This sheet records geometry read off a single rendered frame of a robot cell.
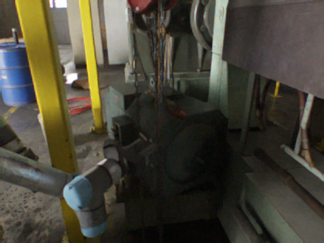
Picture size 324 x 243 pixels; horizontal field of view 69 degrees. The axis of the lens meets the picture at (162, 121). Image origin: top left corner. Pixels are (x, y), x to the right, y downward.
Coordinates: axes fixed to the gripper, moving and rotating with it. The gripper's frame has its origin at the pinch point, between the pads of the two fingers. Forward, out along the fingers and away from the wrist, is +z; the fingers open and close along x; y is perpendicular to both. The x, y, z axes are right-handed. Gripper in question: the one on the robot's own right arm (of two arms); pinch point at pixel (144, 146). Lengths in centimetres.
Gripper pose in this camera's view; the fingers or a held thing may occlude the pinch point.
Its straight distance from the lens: 83.8
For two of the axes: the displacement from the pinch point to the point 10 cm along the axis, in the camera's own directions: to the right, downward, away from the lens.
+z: 5.2, -3.4, 7.8
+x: 8.5, 2.1, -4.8
